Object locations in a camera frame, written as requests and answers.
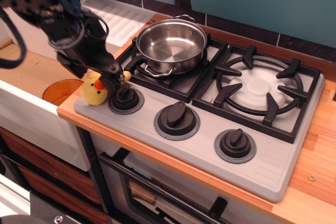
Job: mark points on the black left stove knob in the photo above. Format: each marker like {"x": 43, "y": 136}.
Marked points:
{"x": 127, "y": 100}

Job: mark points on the grey toy stove top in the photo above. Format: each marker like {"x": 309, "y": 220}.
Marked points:
{"x": 267, "y": 174}

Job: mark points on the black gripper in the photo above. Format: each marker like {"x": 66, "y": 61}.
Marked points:
{"x": 86, "y": 49}

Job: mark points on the stainless steel pan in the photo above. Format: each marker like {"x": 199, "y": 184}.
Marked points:
{"x": 171, "y": 46}

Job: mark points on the black right burner grate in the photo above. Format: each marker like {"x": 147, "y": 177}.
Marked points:
{"x": 284, "y": 123}

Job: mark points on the black right stove knob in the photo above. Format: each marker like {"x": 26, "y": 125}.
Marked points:
{"x": 235, "y": 146}

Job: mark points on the oven door with handle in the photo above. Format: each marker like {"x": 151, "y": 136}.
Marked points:
{"x": 116, "y": 162}

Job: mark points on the orange plastic plate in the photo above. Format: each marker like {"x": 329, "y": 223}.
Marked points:
{"x": 59, "y": 91}

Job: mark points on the black stove knob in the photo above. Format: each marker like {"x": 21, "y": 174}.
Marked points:
{"x": 235, "y": 146}
{"x": 177, "y": 122}
{"x": 127, "y": 100}

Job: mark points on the white toy sink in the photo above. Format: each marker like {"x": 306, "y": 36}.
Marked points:
{"x": 25, "y": 113}

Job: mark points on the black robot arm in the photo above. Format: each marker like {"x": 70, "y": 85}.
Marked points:
{"x": 56, "y": 18}

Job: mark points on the black left burner grate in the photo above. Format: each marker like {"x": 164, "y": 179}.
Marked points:
{"x": 179, "y": 86}

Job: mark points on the black middle stove knob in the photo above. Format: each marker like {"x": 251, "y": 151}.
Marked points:
{"x": 177, "y": 122}

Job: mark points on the wooden drawer front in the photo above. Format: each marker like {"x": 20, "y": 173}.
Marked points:
{"x": 57, "y": 181}

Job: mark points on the black burner grate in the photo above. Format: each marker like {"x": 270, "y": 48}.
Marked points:
{"x": 179, "y": 86}
{"x": 284, "y": 123}

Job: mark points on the yellow stuffed duck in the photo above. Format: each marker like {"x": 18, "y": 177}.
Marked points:
{"x": 92, "y": 91}

